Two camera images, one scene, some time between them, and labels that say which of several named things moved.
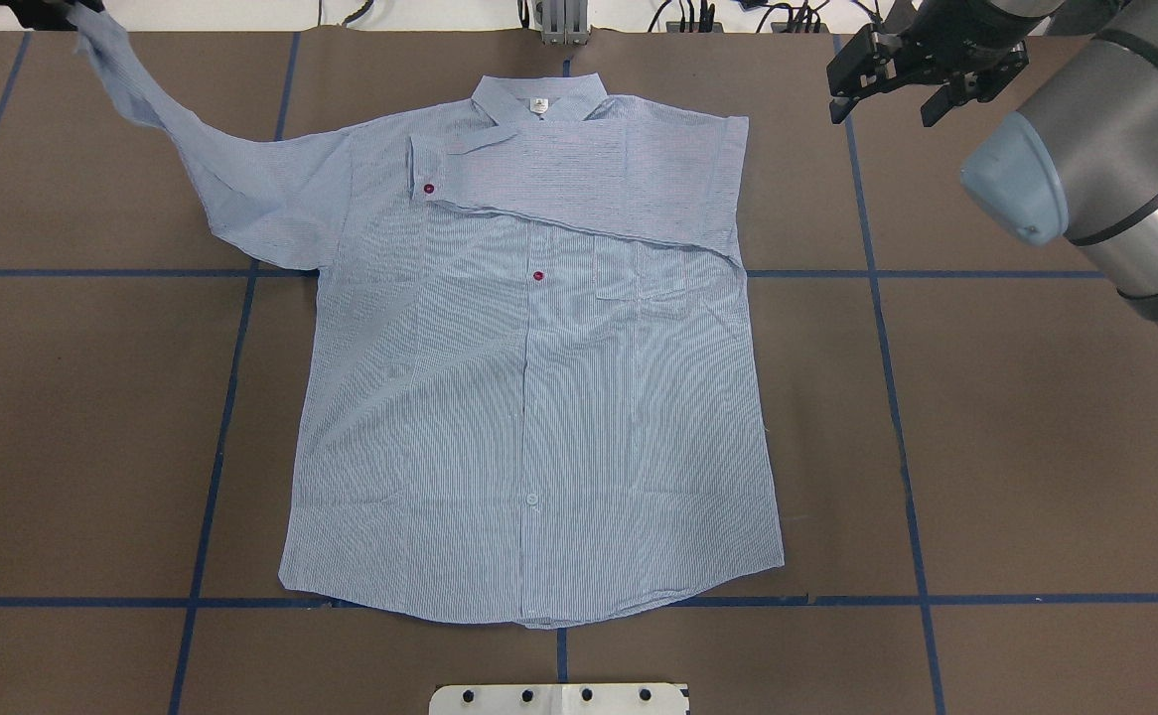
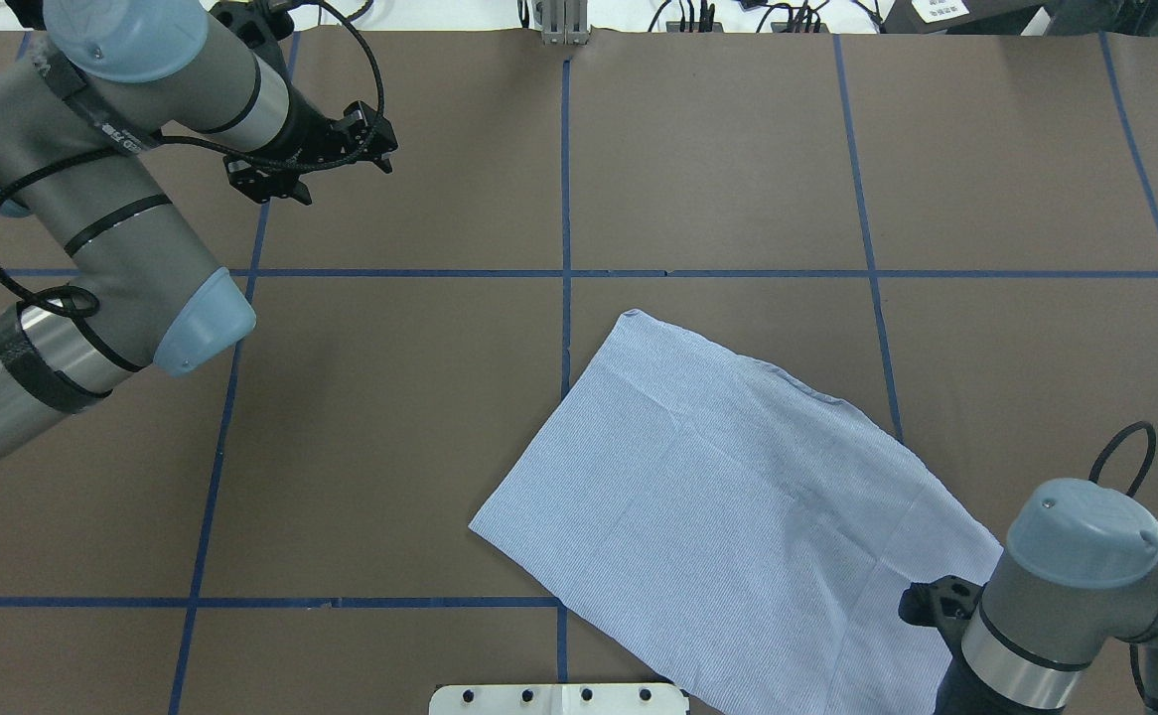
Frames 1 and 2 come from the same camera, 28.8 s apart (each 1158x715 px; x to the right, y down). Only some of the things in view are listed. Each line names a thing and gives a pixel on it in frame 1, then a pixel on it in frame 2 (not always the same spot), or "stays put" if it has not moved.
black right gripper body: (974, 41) to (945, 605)
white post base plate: (560, 699) stays put
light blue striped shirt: (531, 392) to (742, 535)
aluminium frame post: (564, 22) stays put
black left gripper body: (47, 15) to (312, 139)
